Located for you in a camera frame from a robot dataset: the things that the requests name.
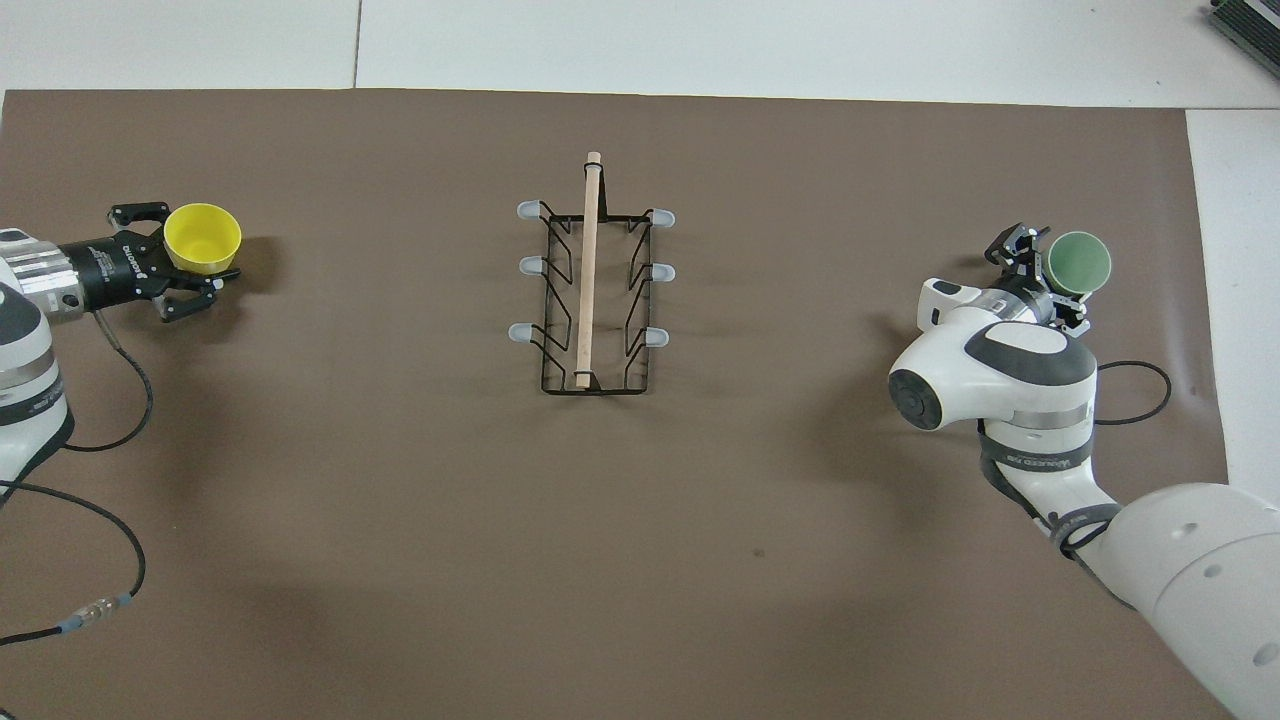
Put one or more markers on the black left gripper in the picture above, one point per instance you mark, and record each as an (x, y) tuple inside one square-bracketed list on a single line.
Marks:
[(115, 270)]

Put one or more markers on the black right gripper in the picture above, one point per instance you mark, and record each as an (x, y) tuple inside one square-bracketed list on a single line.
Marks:
[(1035, 290)]

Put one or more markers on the pale green plastic cup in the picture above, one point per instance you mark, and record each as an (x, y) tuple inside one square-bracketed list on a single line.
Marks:
[(1080, 262)]

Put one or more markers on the yellow plastic cup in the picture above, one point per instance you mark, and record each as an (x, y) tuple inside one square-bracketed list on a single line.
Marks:
[(203, 238)]

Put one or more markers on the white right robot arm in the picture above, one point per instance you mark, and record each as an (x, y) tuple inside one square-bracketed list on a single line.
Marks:
[(1020, 370)]

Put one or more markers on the grey green ribbed device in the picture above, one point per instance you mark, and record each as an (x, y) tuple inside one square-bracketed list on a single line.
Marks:
[(1250, 22)]

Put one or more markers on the brown table mat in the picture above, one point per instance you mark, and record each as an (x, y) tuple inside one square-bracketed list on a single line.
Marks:
[(500, 520)]

